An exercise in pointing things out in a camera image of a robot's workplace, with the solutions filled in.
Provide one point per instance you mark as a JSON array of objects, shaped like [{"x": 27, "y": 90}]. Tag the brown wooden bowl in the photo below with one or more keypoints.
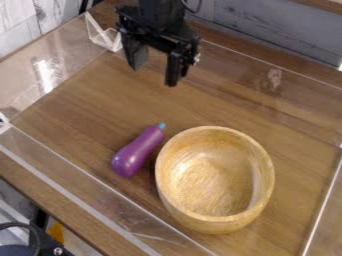
[{"x": 216, "y": 178}]

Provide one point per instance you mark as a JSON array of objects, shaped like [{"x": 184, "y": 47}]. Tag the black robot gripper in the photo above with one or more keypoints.
[{"x": 154, "y": 23}]

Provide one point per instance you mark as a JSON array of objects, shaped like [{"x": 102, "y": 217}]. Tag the purple toy eggplant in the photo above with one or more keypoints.
[{"x": 132, "y": 156}]

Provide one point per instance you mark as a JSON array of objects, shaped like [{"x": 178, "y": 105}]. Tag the clear acrylic corner bracket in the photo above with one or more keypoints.
[{"x": 106, "y": 38}]

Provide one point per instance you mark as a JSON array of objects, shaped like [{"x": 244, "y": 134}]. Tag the black clamp with screw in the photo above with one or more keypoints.
[{"x": 45, "y": 244}]

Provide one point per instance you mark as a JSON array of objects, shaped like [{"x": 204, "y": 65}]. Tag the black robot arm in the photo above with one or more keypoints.
[{"x": 154, "y": 24}]

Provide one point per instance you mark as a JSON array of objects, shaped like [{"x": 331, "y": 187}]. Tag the clear acrylic tray walls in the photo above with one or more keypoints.
[{"x": 78, "y": 105}]

